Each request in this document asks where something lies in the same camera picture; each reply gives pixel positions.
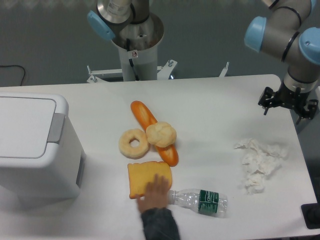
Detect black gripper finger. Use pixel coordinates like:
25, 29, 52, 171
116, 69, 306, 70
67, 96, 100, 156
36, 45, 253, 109
295, 99, 319, 125
258, 87, 278, 116

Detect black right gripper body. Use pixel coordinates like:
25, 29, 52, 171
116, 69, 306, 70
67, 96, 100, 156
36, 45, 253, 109
274, 82, 310, 110

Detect yellow toast slice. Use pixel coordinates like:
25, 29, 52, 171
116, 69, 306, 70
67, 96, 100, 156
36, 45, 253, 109
127, 161, 173, 199

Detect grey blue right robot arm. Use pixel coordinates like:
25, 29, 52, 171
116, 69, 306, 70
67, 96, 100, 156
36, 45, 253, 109
244, 0, 320, 121

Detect dark grey sleeved forearm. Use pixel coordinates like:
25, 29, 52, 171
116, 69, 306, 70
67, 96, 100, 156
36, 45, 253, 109
140, 208, 181, 240

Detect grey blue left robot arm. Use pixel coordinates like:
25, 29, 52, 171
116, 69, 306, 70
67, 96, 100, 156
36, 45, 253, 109
87, 0, 177, 82

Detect white pedal trash can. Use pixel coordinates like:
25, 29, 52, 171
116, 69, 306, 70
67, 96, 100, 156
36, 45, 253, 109
0, 91, 86, 207

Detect person's bare hand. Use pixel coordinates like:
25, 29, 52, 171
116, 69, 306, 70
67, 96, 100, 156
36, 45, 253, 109
135, 174, 170, 214

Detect crumpled white tissue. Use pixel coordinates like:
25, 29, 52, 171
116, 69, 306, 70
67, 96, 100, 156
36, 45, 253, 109
234, 138, 289, 195

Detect black device at table edge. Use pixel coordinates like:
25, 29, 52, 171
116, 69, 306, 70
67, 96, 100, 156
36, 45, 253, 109
301, 203, 320, 230

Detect pale round bread roll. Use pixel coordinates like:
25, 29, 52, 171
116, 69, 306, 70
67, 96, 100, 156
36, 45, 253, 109
146, 121, 177, 148

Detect clear bottle green label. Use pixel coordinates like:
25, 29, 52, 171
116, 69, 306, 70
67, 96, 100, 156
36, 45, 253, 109
168, 189, 228, 218

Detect orange baguette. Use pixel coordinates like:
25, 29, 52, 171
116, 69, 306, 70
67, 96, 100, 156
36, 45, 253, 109
130, 100, 179, 167

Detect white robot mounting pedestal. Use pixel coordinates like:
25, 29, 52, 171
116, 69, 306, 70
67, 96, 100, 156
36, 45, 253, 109
86, 11, 231, 84

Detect beige bagel ring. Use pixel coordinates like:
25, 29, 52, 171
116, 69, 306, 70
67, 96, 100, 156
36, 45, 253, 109
118, 128, 150, 160

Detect black cable on floor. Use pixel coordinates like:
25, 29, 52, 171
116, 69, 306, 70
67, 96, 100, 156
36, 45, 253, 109
0, 64, 27, 87

